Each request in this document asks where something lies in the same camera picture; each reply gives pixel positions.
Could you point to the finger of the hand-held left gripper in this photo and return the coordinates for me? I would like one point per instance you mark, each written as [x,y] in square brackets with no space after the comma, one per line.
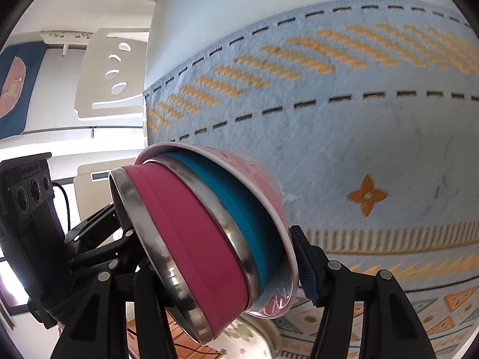
[112,254]
[93,224]

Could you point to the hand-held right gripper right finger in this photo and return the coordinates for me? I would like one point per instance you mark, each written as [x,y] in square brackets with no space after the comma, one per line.
[305,265]

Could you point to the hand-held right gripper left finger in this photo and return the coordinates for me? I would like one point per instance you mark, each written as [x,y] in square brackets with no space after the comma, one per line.
[149,306]

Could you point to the magenta steel-rimmed bowl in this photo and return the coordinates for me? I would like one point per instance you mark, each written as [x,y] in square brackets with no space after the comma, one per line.
[187,239]

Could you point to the blue steel-rimmed bowl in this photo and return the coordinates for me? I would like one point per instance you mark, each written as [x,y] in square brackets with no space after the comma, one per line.
[239,209]

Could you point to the white floral plate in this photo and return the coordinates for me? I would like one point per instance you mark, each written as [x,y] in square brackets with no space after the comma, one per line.
[247,338]

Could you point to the pink floral bowl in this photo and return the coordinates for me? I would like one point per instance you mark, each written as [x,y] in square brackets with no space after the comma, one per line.
[247,164]

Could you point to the wooden cabinet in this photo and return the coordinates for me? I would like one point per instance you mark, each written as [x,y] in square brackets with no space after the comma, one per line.
[179,347]

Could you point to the blue patterned tablecloth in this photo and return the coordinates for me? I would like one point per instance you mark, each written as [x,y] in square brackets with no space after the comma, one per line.
[336,138]

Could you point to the beige chair with oval holes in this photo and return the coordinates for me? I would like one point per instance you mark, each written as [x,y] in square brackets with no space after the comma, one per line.
[93,82]

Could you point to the blue wall hanging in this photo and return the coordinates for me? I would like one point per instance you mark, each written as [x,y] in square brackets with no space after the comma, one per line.
[33,93]

